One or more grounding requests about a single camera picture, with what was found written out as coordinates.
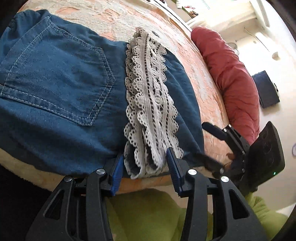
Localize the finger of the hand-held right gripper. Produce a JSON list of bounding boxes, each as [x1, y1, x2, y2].
[[202, 122, 229, 141], [194, 152, 225, 175]]

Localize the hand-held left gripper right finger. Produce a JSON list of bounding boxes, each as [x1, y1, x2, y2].
[[166, 147, 267, 241]]

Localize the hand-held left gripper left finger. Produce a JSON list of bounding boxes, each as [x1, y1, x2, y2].
[[25, 155, 125, 241]]

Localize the blue denim pants lace trim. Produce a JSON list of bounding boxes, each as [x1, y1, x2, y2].
[[0, 9, 205, 180]]

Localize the person's right hand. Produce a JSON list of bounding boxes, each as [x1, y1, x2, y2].
[[224, 152, 237, 169]]

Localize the green fleece clothing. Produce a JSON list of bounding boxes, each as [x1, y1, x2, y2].
[[105, 188, 289, 241]]

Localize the red bolster pillow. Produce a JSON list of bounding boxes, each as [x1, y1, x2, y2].
[[191, 26, 260, 145]]

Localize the black screen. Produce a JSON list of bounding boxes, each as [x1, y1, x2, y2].
[[251, 70, 280, 108]]

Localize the peach and white blanket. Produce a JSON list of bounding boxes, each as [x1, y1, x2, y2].
[[0, 0, 230, 193]]

